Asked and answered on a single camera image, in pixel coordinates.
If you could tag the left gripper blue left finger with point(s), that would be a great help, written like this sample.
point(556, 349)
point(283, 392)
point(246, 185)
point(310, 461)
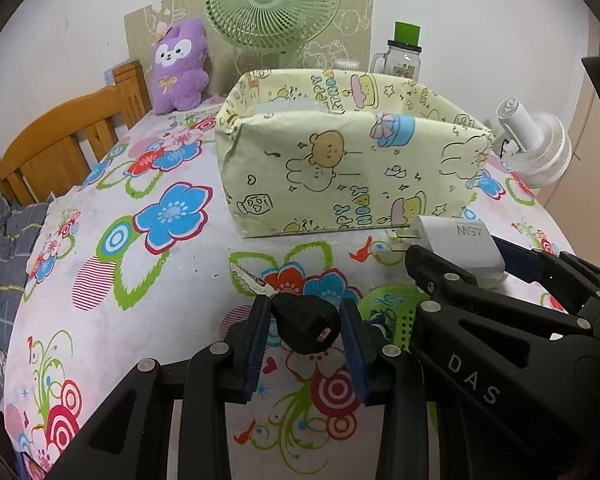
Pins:
point(255, 338)

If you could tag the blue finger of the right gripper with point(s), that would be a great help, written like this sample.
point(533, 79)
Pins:
point(526, 264)
point(443, 280)

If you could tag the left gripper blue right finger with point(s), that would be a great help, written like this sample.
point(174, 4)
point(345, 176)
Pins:
point(356, 343)

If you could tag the black car key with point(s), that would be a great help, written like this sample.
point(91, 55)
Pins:
point(307, 324)

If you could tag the white 45W charger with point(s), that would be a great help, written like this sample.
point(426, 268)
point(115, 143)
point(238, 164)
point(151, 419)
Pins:
point(467, 244)

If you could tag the green panda speaker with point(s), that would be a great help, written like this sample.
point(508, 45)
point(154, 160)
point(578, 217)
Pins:
point(392, 309)

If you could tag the white standing fan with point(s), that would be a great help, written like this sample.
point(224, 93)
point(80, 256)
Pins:
point(534, 146)

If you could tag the floral tablecloth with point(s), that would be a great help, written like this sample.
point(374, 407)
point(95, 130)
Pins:
point(134, 263)

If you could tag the yellow cartoon storage box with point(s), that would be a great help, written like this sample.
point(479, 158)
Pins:
point(387, 150)

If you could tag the glass jar mug green lid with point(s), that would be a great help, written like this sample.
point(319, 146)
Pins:
point(402, 59)

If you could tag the cotton swab container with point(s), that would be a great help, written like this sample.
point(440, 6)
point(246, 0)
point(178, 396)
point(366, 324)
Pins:
point(345, 64)

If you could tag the grey plaid bedding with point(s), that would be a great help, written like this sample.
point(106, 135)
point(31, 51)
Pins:
point(19, 230)

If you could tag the purple plush toy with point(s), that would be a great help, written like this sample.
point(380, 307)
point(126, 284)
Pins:
point(178, 77)

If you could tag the wooden bed headboard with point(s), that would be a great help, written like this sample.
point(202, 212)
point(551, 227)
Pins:
point(46, 159)

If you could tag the green desk fan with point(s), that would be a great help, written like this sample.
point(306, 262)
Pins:
point(282, 27)

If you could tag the cartoon wall paper sheet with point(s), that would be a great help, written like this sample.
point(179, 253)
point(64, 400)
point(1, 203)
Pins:
point(349, 37)

